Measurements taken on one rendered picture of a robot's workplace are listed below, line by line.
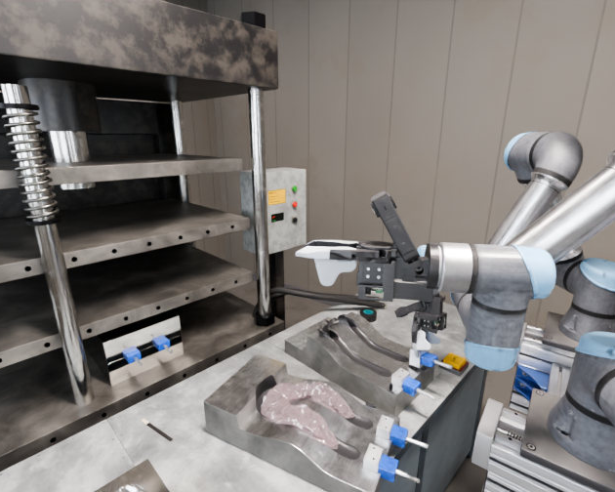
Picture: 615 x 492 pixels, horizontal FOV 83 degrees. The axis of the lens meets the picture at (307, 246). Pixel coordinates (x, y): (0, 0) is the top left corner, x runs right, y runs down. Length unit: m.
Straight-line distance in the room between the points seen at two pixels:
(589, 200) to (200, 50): 1.12
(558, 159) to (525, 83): 1.68
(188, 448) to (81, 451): 0.29
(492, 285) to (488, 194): 2.25
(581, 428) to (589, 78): 2.16
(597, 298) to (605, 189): 0.63
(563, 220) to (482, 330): 0.24
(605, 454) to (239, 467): 0.80
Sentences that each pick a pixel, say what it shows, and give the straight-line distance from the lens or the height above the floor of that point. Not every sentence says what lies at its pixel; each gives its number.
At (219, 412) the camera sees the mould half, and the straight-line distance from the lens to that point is 1.10.
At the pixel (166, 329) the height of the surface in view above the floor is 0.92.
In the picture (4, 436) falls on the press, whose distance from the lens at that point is 1.47.
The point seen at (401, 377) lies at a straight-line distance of 1.19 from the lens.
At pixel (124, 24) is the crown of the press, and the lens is 1.24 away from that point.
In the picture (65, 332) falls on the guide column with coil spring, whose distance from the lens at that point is 1.32.
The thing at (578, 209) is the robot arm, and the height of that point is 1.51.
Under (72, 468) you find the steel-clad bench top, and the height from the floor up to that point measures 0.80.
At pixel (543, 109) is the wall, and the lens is 2.74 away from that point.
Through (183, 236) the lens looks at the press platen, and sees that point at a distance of 1.40.
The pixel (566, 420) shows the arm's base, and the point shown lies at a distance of 0.93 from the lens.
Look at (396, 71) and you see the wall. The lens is 3.02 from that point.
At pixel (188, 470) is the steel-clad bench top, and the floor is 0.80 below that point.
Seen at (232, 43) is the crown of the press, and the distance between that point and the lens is 1.41.
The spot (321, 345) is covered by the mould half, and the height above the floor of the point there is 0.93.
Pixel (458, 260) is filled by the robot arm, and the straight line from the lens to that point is 0.54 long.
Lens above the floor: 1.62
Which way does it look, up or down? 17 degrees down
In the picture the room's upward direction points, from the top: straight up
